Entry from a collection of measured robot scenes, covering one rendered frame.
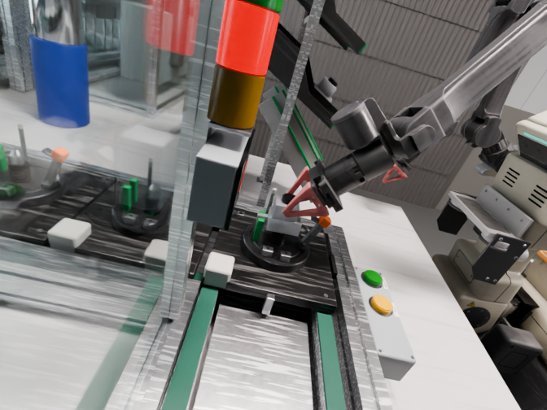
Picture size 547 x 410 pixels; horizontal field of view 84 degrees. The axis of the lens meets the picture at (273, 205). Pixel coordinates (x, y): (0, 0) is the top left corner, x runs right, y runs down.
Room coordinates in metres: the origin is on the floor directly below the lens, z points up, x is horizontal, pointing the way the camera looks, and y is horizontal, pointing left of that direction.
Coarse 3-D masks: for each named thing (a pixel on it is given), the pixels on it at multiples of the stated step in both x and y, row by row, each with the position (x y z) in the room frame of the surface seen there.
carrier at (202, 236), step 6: (198, 228) 0.49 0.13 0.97; (204, 228) 0.50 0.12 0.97; (210, 228) 0.50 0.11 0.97; (198, 234) 0.47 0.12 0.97; (204, 234) 0.47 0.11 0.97; (210, 234) 0.50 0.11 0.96; (198, 240) 0.45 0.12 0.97; (204, 240) 0.46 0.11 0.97; (198, 246) 0.43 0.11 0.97; (204, 246) 0.44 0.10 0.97; (192, 252) 0.42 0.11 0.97; (198, 252) 0.42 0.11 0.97; (192, 258) 0.40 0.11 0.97; (198, 258) 0.41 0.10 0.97; (192, 264) 0.39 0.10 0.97; (198, 264) 0.40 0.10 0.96; (192, 270) 0.37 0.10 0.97; (192, 276) 0.37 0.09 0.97
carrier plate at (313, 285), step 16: (240, 224) 0.55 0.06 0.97; (224, 240) 0.48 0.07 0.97; (240, 240) 0.49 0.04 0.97; (320, 240) 0.58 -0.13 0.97; (240, 256) 0.44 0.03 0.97; (320, 256) 0.52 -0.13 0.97; (240, 272) 0.40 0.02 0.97; (256, 272) 0.42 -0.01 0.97; (272, 272) 0.43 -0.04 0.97; (304, 272) 0.46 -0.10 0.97; (320, 272) 0.47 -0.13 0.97; (240, 288) 0.38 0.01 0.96; (256, 288) 0.38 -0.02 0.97; (272, 288) 0.39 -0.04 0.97; (288, 288) 0.40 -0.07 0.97; (304, 288) 0.41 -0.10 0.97; (320, 288) 0.43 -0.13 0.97; (304, 304) 0.39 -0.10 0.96; (320, 304) 0.39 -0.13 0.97; (336, 304) 0.40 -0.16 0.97
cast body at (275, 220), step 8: (280, 200) 0.49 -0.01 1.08; (288, 200) 0.49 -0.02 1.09; (272, 208) 0.51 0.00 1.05; (280, 208) 0.48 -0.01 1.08; (296, 208) 0.48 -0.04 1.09; (264, 216) 0.49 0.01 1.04; (272, 216) 0.48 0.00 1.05; (280, 216) 0.48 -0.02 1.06; (296, 216) 0.48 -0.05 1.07; (264, 224) 0.49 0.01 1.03; (272, 224) 0.47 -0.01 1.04; (280, 224) 0.48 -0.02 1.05; (288, 224) 0.48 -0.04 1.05; (296, 224) 0.48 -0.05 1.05; (280, 232) 0.48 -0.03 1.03; (288, 232) 0.48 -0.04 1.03; (296, 232) 0.48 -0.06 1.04
